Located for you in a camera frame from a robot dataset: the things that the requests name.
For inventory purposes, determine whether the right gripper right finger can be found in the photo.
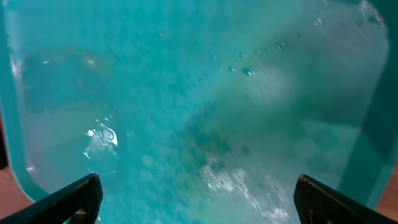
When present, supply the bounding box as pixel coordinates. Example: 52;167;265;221
294;175;397;224

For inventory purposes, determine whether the teal plastic tray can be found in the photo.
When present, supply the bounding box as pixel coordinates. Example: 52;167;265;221
1;0;397;223

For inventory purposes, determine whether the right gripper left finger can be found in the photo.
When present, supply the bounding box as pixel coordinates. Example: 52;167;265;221
1;173;103;224

